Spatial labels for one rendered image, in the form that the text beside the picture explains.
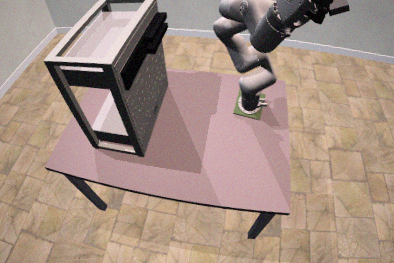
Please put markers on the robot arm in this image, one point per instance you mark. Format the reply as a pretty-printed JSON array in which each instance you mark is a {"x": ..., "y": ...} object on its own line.
[{"x": 266, "y": 33}]

